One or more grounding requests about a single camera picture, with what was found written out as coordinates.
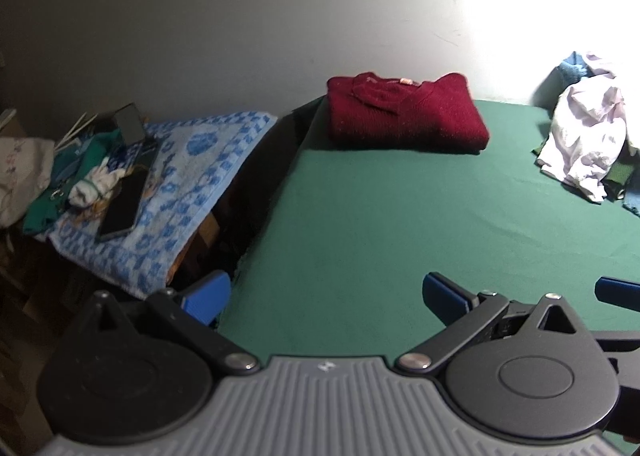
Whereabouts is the dark red knit sweater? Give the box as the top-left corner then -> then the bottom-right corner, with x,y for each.
326,72 -> 489,155

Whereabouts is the smartphone on side table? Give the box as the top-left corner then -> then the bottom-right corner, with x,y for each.
96,167 -> 150,242

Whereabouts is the green table cloth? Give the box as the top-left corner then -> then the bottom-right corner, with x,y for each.
217,97 -> 640,452

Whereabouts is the blue white patterned cloth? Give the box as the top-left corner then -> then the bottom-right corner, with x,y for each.
43,111 -> 278,298

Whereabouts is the white plush toy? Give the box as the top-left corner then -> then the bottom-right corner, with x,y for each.
67,157 -> 126,210

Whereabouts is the small black stand mirror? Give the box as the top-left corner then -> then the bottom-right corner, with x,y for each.
113,102 -> 146,147

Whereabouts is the cream canvas bag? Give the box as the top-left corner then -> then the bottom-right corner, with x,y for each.
0,137 -> 54,228

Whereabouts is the blue garment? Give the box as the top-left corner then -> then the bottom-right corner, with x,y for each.
556,52 -> 593,85

